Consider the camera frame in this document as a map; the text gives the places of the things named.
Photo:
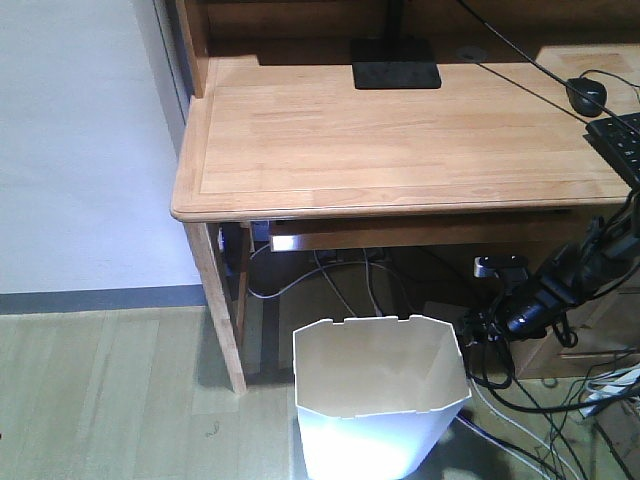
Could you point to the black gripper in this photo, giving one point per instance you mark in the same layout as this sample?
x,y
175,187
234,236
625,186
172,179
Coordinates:
x,y
525,314

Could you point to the white octagonal trash bin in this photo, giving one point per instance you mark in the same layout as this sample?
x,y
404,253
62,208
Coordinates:
x,y
374,395

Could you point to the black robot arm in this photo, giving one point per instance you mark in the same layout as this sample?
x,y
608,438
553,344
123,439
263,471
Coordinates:
x,y
575,273

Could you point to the white power strip right floor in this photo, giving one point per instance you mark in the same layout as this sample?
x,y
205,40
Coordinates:
x,y
611,383

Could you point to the black keyboard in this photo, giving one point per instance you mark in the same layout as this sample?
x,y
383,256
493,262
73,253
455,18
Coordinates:
x,y
617,141

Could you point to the black computer mouse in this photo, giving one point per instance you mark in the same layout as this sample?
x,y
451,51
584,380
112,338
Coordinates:
x,y
587,97

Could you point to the wooden desk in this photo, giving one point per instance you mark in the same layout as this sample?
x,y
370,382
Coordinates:
x,y
276,129

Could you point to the black monitor stand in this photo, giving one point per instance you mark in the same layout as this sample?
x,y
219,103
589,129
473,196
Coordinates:
x,y
393,61

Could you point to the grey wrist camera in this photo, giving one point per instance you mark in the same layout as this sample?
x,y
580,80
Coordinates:
x,y
489,265

